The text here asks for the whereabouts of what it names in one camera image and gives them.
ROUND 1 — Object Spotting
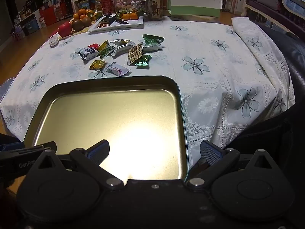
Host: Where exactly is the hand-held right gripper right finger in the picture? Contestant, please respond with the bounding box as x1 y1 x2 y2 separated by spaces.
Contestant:
186 140 278 190

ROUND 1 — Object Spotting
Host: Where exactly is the blue storage bin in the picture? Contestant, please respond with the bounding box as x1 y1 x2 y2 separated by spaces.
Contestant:
22 19 40 35

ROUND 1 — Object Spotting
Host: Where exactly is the white pink snack packet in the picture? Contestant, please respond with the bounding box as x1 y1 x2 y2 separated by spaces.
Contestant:
105 62 131 77

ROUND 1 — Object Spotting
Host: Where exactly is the black handled knife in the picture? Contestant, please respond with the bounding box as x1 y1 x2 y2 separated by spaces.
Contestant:
112 17 130 25

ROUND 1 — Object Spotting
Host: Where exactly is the white framed dark sofa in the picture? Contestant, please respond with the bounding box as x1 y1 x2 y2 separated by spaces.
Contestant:
243 0 305 37

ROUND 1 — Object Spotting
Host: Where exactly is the pile of leafy mandarins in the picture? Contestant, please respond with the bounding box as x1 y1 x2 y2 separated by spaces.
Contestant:
73 8 103 21

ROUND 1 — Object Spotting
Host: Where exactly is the red drink can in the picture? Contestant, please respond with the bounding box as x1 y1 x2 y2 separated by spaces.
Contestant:
100 0 116 15

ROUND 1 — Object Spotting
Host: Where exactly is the silver white snack packet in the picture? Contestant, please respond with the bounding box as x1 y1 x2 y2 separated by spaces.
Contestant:
110 39 137 57

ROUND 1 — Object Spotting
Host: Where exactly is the shiny green snack packet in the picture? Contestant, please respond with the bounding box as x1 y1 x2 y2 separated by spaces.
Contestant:
135 54 153 69

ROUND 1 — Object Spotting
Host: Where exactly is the red white snack packet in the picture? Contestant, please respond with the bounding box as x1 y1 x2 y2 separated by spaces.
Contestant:
80 43 100 61

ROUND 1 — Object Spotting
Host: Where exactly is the dark green snack packet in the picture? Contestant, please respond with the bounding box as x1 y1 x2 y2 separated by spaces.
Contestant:
142 34 165 52

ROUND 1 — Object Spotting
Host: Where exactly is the gold brown patterned snack packet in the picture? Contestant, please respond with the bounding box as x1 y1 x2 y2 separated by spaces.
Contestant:
127 43 144 66

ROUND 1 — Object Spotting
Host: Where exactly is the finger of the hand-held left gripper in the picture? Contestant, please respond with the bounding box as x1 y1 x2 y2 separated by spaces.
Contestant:
0 141 58 160

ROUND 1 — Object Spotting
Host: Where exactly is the black snack packet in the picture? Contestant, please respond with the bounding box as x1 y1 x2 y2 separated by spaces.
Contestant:
102 14 117 24

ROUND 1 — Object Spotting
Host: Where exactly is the white rectangular plate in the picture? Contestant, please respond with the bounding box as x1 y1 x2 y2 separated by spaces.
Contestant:
88 15 145 32

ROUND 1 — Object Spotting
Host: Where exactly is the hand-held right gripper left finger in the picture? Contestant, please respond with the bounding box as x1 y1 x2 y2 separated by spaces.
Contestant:
31 139 125 191

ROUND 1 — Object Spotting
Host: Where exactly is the yellow plastic tray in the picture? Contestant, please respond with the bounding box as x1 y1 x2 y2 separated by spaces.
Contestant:
58 20 96 41

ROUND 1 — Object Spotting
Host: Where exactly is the green yellow snack packet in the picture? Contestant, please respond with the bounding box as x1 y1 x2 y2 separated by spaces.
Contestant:
98 40 116 60

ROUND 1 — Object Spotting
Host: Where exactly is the red apple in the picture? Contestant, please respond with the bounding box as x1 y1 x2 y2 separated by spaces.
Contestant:
58 21 72 38

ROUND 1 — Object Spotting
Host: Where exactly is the red box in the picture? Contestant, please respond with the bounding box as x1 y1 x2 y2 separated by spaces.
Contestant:
39 6 57 27

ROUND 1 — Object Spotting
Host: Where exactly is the black leather chair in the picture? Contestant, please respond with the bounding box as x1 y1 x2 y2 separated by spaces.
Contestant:
235 21 305 220

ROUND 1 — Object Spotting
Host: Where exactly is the rectangular metal tin tray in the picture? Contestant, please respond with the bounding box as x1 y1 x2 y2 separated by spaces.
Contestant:
22 76 191 180

